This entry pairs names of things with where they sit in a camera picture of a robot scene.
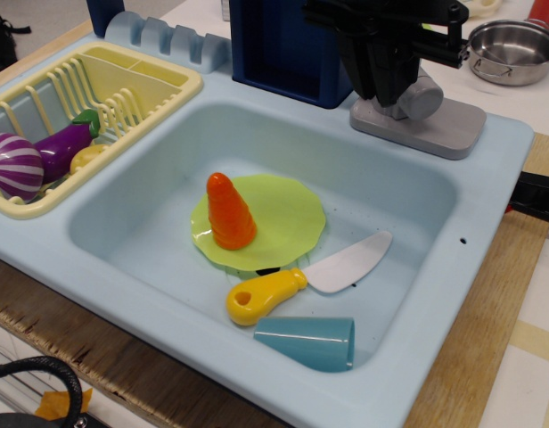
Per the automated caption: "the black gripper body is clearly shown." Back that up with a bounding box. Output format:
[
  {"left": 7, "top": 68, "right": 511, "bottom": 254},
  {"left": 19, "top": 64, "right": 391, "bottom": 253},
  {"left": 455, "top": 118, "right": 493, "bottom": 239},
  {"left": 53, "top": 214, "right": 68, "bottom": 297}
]
[{"left": 302, "top": 1, "right": 469, "bottom": 68}]

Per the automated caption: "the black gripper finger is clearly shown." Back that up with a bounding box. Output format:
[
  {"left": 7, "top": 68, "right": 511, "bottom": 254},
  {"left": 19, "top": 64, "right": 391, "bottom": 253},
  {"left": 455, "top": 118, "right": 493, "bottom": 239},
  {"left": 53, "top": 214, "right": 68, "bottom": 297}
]
[
  {"left": 374, "top": 39, "right": 420, "bottom": 107},
  {"left": 336, "top": 30, "right": 377, "bottom": 100}
]

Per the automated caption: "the grey toy faucet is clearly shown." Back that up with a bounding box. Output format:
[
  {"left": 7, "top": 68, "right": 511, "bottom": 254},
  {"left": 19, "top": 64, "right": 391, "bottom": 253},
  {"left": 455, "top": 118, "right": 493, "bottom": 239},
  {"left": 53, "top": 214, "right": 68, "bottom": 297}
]
[{"left": 349, "top": 69, "right": 487, "bottom": 160}]

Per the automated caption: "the steel toy pot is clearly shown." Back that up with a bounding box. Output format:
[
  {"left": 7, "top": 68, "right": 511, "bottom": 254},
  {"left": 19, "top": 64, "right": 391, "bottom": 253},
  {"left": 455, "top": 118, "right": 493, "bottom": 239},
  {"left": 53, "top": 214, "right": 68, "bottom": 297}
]
[{"left": 468, "top": 20, "right": 549, "bottom": 86}]

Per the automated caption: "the red object in background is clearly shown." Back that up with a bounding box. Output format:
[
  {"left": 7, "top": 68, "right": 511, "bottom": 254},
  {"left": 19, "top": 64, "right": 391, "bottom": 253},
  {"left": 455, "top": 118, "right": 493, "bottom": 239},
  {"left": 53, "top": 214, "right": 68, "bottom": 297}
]
[{"left": 528, "top": 0, "right": 549, "bottom": 27}]

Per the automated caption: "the green toy plate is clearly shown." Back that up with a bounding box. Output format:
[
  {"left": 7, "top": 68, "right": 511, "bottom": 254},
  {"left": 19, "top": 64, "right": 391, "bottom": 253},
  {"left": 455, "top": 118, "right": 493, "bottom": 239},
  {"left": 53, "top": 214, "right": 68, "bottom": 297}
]
[{"left": 191, "top": 174, "right": 326, "bottom": 271}]

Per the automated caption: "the black clamp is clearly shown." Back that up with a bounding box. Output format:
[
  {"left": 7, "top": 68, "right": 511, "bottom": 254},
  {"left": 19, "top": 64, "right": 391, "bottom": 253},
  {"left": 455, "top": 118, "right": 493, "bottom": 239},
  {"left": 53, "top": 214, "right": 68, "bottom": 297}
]
[{"left": 506, "top": 171, "right": 549, "bottom": 222}]

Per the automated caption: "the orange toy carrot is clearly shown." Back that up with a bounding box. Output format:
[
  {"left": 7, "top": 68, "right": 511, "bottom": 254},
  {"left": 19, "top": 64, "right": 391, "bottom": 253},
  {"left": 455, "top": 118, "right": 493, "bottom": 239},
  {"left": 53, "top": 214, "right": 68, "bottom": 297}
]
[{"left": 207, "top": 172, "right": 257, "bottom": 251}]

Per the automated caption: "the light blue toy sink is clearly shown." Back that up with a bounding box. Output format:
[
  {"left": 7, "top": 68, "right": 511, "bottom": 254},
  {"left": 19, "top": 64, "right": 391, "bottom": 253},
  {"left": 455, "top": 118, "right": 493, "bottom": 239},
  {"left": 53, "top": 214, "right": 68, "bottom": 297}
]
[{"left": 0, "top": 10, "right": 536, "bottom": 428}]

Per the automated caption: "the pale yellow dish rack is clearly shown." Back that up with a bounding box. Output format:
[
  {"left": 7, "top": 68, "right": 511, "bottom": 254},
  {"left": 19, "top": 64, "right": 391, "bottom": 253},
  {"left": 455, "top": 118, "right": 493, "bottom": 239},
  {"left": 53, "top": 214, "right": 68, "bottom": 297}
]
[{"left": 0, "top": 42, "right": 203, "bottom": 219}]

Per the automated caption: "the light blue toy cup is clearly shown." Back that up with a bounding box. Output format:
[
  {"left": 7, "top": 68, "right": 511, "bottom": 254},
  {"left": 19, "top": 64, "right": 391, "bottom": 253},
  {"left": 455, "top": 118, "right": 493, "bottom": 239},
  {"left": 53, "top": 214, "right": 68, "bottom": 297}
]
[{"left": 253, "top": 317, "right": 356, "bottom": 373}]

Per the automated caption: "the yellow toy potato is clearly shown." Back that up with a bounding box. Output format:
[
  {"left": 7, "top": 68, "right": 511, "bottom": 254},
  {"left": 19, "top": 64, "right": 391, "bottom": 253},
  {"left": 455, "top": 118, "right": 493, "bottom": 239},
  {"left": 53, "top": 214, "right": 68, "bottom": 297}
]
[{"left": 70, "top": 144, "right": 109, "bottom": 175}]

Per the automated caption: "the purple toy eggplant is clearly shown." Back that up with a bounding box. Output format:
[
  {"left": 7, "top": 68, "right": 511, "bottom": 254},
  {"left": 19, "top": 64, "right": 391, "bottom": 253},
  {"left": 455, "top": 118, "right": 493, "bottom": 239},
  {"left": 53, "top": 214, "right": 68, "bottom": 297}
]
[{"left": 34, "top": 109, "right": 100, "bottom": 184}]

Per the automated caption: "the purple striped toy onion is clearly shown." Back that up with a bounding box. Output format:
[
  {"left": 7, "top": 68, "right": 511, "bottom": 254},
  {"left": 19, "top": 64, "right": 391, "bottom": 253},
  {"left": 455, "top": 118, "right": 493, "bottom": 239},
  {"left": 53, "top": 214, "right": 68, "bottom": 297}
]
[{"left": 0, "top": 133, "right": 45, "bottom": 202}]

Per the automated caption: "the orange tape piece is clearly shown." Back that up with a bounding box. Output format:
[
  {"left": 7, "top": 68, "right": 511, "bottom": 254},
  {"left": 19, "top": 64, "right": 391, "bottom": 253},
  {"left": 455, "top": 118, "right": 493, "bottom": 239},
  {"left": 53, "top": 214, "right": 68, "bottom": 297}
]
[{"left": 34, "top": 391, "right": 70, "bottom": 421}]

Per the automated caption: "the dark blue backsplash post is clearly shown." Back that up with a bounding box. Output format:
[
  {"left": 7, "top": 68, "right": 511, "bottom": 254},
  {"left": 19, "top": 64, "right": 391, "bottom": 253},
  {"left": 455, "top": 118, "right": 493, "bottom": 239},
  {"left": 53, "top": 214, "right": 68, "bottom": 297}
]
[{"left": 229, "top": 0, "right": 353, "bottom": 109}]

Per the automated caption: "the dark blue corner post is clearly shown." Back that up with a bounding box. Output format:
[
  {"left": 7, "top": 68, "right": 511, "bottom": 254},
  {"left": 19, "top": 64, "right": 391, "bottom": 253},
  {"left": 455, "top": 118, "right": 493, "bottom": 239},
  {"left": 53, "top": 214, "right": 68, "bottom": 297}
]
[{"left": 86, "top": 0, "right": 125, "bottom": 37}]

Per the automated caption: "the yellow handled toy knife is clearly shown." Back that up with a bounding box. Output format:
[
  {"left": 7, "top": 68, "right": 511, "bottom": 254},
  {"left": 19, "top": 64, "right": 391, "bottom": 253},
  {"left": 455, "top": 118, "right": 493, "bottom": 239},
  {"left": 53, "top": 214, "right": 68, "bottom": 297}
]
[{"left": 225, "top": 231, "right": 393, "bottom": 326}]

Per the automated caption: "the black cable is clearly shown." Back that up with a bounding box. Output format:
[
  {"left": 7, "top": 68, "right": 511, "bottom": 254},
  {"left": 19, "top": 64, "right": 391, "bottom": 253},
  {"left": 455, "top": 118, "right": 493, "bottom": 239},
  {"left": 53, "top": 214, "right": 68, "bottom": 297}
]
[{"left": 0, "top": 355, "right": 84, "bottom": 428}]

